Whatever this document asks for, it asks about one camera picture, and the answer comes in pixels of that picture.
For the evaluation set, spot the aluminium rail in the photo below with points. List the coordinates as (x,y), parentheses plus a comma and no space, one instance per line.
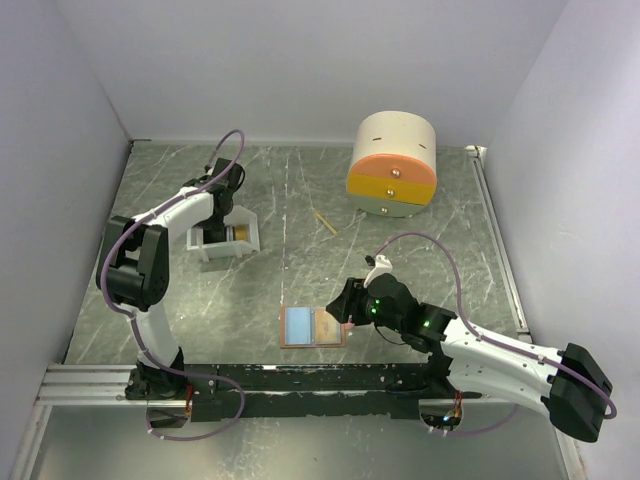
(86,385)
(476,154)

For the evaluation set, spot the aluminium right side rail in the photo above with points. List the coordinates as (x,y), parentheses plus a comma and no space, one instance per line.
(476,154)

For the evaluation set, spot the round white drawer cabinet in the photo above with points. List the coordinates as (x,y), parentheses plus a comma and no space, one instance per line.
(393,167)

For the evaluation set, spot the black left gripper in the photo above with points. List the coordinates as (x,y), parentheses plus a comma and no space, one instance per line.
(216,224)

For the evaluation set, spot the gold card stack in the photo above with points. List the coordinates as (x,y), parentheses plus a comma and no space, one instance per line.
(241,233)

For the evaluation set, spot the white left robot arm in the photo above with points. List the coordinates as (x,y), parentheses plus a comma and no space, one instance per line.
(134,270)

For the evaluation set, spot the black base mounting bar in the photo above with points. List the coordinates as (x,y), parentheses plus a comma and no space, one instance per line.
(397,390)

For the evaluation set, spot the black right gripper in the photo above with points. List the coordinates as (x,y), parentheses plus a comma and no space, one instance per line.
(349,303)

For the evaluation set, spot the white card storage box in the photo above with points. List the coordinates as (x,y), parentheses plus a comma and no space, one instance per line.
(230,247)

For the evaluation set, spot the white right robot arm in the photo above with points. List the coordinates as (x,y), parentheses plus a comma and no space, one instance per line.
(566,386)

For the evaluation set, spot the pink leather card holder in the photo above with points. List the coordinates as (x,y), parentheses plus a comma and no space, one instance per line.
(297,328)

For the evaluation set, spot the gold patterned card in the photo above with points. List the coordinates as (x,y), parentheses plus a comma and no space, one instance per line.
(327,331)

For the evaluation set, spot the aluminium front rail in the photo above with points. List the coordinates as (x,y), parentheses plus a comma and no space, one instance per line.
(86,385)

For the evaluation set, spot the small wooden stick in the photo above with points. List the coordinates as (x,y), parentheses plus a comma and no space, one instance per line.
(326,223)

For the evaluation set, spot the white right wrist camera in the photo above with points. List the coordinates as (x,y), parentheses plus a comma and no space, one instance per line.
(379,265)

